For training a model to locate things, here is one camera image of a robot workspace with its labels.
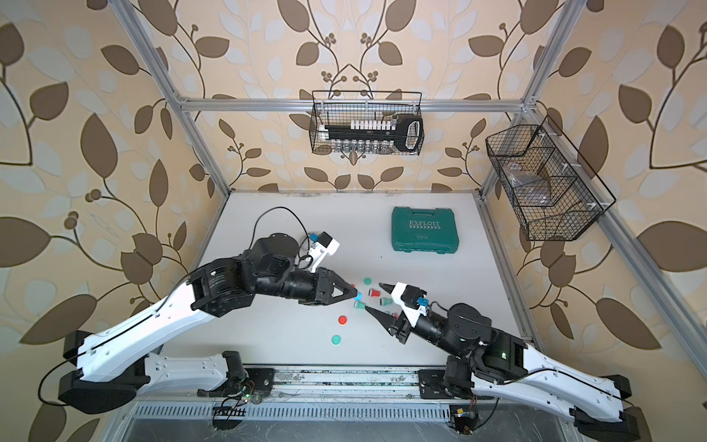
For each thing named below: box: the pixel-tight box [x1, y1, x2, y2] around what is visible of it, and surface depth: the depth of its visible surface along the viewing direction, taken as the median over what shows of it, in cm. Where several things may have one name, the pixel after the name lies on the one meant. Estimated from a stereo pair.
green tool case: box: [391, 206, 460, 255], surface depth 104 cm
